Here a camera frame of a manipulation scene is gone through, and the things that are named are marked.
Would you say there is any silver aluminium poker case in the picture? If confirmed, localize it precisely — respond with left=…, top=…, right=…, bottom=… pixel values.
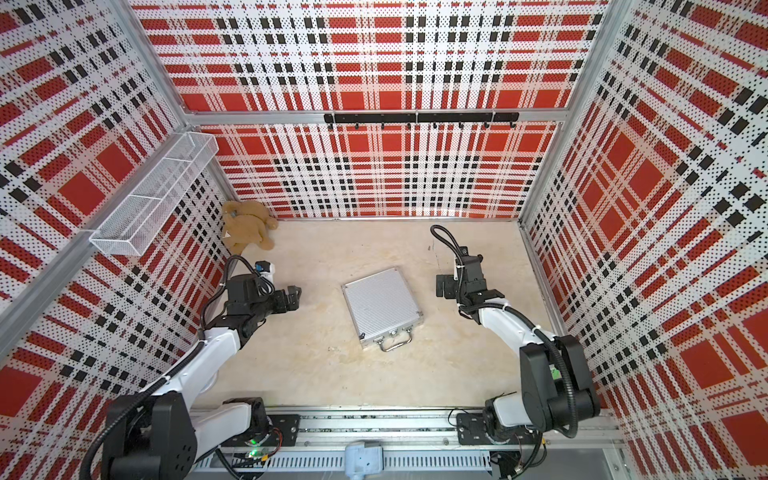
left=341, top=267, right=424, bottom=353

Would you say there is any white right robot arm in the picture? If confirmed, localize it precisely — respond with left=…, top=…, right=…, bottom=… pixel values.
left=430, top=225, right=601, bottom=443

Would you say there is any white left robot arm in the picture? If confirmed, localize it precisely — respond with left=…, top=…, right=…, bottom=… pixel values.
left=78, top=255, right=302, bottom=479

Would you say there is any tan teddy bear plush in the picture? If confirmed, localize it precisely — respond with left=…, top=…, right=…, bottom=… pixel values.
left=222, top=201, right=278, bottom=255

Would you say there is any white wire mesh shelf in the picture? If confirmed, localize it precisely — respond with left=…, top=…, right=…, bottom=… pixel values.
left=89, top=131, right=218, bottom=257

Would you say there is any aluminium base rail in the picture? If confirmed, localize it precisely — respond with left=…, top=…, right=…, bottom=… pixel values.
left=192, top=407, right=634, bottom=479

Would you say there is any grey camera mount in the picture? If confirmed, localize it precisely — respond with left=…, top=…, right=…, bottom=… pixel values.
left=344, top=441, right=384, bottom=480

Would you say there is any black hook rail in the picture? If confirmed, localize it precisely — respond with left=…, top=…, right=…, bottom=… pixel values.
left=323, top=112, right=520, bottom=128

